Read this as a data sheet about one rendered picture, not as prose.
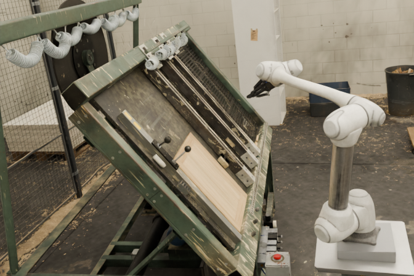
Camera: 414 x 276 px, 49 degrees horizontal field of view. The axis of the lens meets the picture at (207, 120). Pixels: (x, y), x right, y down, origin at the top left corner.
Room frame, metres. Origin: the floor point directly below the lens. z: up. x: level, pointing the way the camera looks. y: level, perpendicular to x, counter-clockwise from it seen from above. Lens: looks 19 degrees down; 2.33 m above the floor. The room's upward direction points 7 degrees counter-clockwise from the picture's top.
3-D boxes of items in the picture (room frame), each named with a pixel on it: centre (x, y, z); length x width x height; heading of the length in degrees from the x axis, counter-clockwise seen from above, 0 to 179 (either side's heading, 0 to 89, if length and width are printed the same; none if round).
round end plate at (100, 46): (3.10, 0.77, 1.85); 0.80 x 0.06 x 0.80; 167
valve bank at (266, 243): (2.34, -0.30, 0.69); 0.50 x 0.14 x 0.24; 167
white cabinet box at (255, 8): (6.67, -0.91, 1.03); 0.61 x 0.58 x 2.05; 162
